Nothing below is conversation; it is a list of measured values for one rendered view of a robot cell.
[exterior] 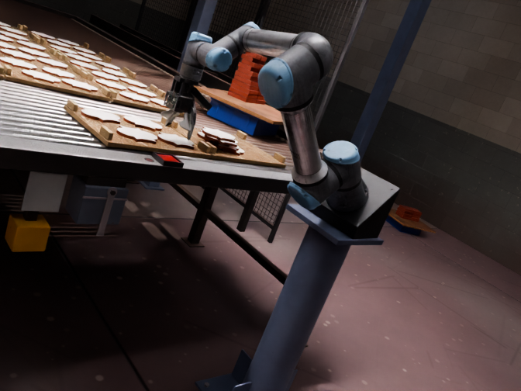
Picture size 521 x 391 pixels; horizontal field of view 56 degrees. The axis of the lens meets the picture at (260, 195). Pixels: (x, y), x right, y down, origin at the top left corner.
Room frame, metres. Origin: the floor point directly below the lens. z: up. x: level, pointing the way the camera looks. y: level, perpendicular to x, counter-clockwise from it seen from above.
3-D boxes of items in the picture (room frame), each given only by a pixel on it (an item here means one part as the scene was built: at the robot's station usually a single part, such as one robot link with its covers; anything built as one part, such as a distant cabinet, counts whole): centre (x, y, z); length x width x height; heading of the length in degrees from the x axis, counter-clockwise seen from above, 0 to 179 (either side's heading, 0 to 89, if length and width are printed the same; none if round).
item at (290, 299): (1.71, -0.29, 0.43); 0.38 x 0.38 x 0.87; 45
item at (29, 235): (1.22, 0.57, 0.74); 0.09 x 0.08 x 0.24; 136
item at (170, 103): (1.69, 0.38, 1.11); 0.09 x 0.08 x 0.12; 139
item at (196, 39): (1.70, 0.37, 1.27); 0.09 x 0.08 x 0.11; 47
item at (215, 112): (2.67, 0.23, 0.97); 0.31 x 0.31 x 0.10; 69
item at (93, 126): (1.68, 0.49, 0.93); 0.41 x 0.35 x 0.02; 139
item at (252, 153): (2.00, 0.21, 0.93); 0.41 x 0.35 x 0.02; 139
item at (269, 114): (2.73, 0.21, 1.03); 0.50 x 0.50 x 0.02; 69
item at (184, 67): (1.70, 0.37, 1.19); 0.08 x 0.08 x 0.05
